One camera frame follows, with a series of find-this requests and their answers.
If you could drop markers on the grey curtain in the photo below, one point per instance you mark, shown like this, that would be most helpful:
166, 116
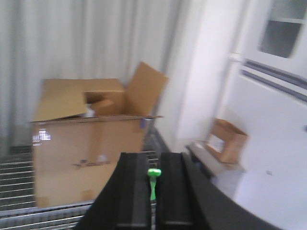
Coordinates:
75, 39

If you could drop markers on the large cardboard box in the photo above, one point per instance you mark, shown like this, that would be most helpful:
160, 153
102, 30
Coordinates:
72, 101

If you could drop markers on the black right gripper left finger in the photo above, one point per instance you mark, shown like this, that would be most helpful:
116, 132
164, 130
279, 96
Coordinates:
124, 202

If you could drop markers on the green plastic spoon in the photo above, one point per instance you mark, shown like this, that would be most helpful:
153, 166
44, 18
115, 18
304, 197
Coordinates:
153, 174

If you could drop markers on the metal box on floor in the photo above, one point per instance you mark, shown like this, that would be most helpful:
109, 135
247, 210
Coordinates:
221, 172

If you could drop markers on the grey wall cabinet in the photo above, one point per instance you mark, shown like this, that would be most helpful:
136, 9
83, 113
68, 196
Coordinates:
266, 97

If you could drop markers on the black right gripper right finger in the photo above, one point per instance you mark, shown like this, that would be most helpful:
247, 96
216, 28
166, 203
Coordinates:
187, 200

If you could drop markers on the small cardboard box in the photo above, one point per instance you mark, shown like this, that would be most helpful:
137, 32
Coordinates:
225, 141

